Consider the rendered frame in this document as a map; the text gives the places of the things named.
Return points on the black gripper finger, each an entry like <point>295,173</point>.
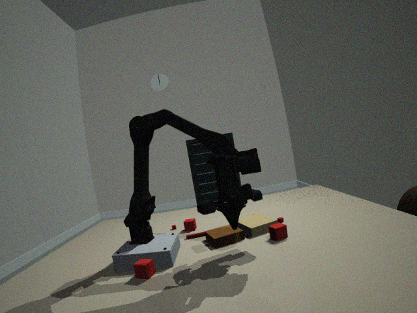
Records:
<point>236,213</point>
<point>229,216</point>

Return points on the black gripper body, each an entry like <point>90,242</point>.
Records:
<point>208,206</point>

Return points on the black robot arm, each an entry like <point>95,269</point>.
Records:
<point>142,204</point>

